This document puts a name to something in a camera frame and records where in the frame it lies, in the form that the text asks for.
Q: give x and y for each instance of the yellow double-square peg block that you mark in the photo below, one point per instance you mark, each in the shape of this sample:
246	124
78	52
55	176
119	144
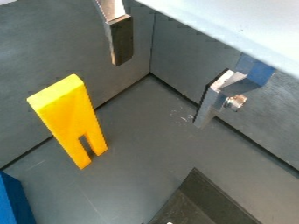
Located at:
63	106

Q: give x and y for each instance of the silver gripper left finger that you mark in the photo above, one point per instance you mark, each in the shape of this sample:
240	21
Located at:
119	29

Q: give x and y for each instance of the blue foam shape board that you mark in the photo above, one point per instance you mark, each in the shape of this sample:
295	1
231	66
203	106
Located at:
15	209

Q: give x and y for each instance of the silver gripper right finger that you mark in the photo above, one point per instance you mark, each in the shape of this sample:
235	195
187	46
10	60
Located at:
224	91

